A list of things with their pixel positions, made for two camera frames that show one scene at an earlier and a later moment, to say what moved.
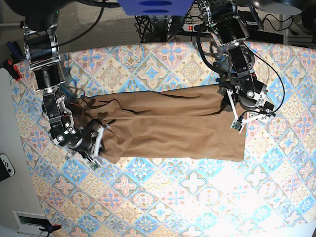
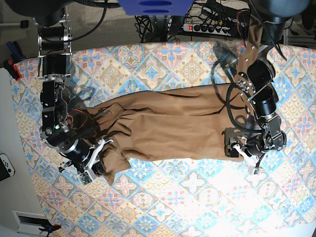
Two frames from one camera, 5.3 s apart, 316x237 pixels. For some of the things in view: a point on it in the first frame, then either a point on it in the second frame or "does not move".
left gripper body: (95, 159) -> (88, 176)
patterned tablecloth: (271, 193) does not move
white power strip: (194, 27) does not move
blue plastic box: (156, 8) does not move
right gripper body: (238, 124) -> (255, 167)
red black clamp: (12, 69) does not move
